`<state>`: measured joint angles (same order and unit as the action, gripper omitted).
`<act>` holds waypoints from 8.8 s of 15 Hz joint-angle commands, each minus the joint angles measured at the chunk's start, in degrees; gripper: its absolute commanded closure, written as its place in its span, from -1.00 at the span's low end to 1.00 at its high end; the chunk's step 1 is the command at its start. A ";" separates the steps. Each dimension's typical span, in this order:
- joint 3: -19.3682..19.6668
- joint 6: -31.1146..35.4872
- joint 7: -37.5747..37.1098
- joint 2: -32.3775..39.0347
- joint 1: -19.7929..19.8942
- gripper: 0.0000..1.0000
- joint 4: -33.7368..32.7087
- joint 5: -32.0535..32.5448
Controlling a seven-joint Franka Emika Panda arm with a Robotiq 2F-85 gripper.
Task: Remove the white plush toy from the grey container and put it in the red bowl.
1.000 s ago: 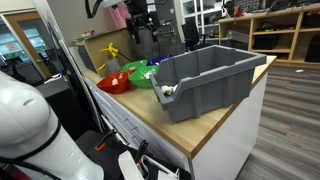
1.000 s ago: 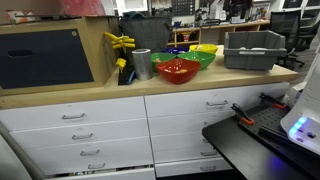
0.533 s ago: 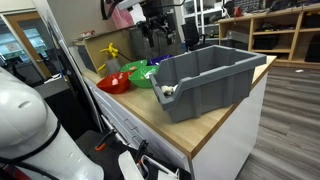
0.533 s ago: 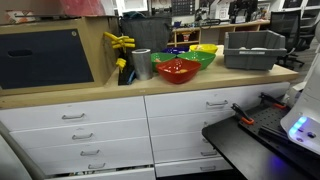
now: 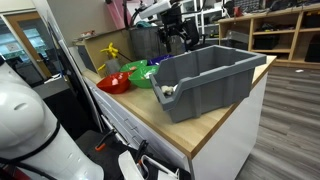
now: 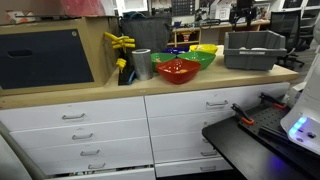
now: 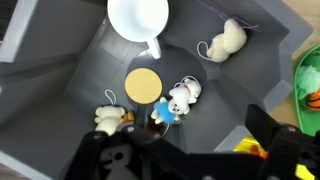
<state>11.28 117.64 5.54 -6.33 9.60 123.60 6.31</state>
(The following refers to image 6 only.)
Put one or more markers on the black perforated board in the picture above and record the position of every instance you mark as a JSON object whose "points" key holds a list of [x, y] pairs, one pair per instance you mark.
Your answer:
{"points": [[266, 120]]}

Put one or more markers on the small yellow clamp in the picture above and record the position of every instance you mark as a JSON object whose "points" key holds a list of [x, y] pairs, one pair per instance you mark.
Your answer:
{"points": [[121, 63]]}

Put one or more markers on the small wooden shelf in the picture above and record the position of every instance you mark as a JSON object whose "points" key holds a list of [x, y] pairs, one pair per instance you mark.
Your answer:
{"points": [[185, 35]]}

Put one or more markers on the red plastic bowl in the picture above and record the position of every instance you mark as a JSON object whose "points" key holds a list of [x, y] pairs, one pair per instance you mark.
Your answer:
{"points": [[178, 75]]}

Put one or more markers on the grey fabric bin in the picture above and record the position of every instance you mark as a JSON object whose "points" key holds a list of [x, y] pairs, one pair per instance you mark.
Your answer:
{"points": [[146, 33]]}

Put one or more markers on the yellow plastic bowl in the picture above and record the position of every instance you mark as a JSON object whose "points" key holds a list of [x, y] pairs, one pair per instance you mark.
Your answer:
{"points": [[204, 48]]}

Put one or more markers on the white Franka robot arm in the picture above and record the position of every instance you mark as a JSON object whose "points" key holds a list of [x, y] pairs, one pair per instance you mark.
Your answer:
{"points": [[306, 110]]}

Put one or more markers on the grey curved tube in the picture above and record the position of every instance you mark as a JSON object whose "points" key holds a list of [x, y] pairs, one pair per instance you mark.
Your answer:
{"points": [[20, 150]]}

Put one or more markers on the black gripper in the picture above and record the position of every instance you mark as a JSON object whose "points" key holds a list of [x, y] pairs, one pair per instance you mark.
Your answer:
{"points": [[244, 6]]}

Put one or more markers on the yellow toy figure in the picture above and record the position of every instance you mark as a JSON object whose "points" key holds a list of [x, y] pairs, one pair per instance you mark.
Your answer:
{"points": [[121, 41]]}

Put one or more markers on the white drawer cabinet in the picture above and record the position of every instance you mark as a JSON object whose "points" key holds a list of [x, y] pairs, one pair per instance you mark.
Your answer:
{"points": [[110, 133]]}

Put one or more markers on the large green plastic bowl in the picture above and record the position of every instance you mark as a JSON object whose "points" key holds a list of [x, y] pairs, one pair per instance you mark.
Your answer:
{"points": [[197, 60]]}

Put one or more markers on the wooden desk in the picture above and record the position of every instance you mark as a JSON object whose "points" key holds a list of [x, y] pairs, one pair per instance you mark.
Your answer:
{"points": [[216, 28]]}

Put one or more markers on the blue plastic bowl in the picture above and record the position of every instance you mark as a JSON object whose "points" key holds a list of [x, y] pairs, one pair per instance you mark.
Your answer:
{"points": [[175, 50]]}

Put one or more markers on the black clamp holder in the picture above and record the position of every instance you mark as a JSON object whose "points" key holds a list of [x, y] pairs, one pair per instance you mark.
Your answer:
{"points": [[126, 76]]}

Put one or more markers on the black office chair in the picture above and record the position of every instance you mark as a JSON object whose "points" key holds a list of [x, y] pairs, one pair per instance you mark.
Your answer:
{"points": [[286, 26], [308, 33]]}

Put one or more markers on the black robot table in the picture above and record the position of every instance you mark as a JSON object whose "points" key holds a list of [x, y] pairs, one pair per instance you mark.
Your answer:
{"points": [[233, 150]]}

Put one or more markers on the orange white patterned item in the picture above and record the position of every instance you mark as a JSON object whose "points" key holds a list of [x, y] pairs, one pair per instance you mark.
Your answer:
{"points": [[18, 16]]}

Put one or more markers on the grey plastic bin container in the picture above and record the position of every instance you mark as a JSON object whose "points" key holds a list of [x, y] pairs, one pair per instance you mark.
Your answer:
{"points": [[255, 56]]}

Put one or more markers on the small green plastic bowl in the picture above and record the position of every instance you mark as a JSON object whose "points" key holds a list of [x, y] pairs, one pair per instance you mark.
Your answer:
{"points": [[161, 60]]}

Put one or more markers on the white cardboard box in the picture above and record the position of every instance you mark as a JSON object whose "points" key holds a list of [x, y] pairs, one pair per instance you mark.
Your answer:
{"points": [[222, 11]]}

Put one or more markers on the teal cloth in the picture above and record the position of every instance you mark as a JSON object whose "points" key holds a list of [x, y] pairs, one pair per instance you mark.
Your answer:
{"points": [[133, 15]]}

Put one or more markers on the silver metal cylinder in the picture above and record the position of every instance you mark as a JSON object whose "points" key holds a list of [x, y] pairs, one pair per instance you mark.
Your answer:
{"points": [[142, 65]]}

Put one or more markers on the red plastic bag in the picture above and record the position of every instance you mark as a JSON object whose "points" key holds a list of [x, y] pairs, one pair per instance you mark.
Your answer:
{"points": [[83, 7]]}

